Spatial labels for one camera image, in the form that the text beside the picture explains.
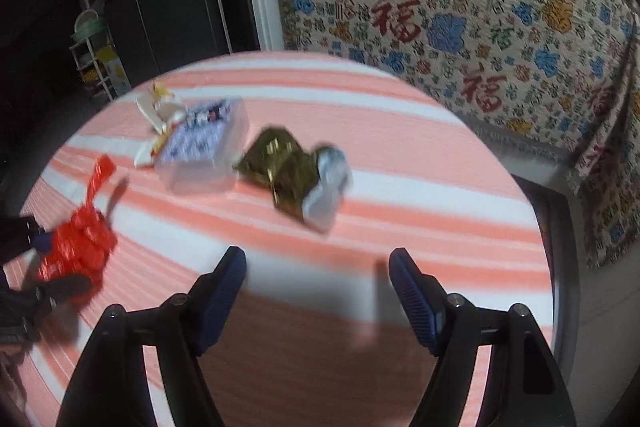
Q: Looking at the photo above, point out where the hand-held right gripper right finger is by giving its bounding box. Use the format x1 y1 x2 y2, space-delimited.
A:
389 247 591 427

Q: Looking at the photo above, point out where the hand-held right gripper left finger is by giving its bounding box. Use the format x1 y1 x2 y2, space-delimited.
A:
55 245 248 427

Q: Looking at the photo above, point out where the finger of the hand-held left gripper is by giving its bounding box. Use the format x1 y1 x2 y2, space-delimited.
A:
22 273 97 306
0 214 53 258

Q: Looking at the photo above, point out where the red plastic bag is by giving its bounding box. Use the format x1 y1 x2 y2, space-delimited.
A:
37 154 119 295

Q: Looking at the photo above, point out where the gold wrapper with clear plastic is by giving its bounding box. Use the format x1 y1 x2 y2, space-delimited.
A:
232 125 354 236

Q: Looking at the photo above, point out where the clear plastic box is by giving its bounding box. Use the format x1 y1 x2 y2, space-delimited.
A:
155 97 250 194

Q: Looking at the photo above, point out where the white paper wrapper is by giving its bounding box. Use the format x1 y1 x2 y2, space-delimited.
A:
135 82 190 168

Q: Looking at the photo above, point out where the white storage rack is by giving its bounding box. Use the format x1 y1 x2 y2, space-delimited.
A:
70 34 128 106

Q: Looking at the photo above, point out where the yellow box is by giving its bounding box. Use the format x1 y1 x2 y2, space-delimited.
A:
95 44 132 98

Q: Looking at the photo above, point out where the green basket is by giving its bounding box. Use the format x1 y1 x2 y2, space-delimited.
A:
70 9 109 44

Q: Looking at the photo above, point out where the small printed blanket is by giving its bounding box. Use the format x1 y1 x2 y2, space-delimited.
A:
570 12 640 269

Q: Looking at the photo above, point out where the large printed blanket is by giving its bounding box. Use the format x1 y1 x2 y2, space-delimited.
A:
267 0 640 170

